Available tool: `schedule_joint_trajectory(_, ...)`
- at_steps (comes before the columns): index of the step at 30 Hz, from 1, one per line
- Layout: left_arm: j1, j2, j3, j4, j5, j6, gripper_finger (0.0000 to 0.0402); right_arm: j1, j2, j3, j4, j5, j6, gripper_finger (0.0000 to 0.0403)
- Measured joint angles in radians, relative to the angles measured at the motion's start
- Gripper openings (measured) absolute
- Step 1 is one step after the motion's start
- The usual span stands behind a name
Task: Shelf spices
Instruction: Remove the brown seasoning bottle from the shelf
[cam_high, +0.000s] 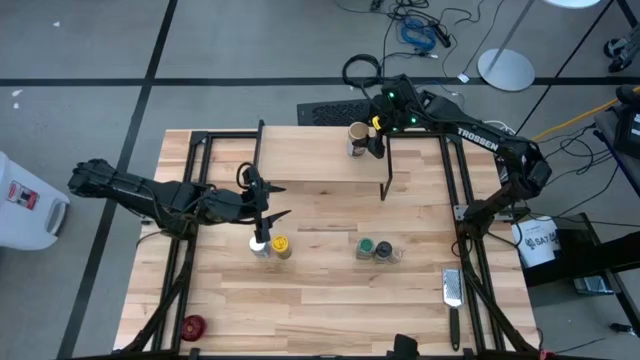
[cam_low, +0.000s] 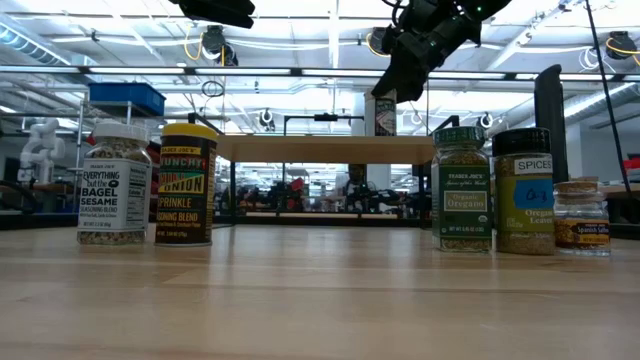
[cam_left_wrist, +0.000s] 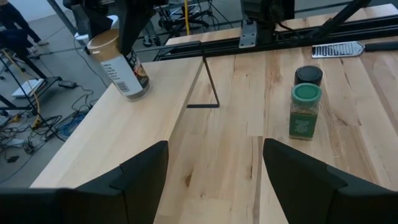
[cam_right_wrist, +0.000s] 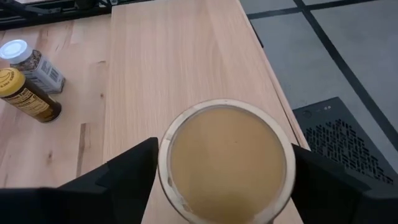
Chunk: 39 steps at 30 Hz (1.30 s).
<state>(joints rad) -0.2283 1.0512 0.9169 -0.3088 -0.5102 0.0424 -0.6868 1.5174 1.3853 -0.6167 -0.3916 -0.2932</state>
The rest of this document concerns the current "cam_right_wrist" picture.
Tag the furikake jar tan lid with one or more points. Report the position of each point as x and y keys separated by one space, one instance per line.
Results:
x=227 y=161

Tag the crunchy onion bottle yellow lid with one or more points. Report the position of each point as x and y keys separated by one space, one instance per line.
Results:
x=28 y=99

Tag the wooden shelf riser black frame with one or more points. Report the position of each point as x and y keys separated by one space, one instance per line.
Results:
x=186 y=62

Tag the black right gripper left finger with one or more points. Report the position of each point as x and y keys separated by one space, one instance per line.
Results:
x=109 y=196

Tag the black computer case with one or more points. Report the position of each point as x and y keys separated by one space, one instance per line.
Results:
x=342 y=137

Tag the bagel sesame jar white lid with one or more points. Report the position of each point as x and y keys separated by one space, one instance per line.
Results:
x=34 y=68

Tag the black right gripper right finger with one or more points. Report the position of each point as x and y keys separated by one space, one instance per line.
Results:
x=342 y=199

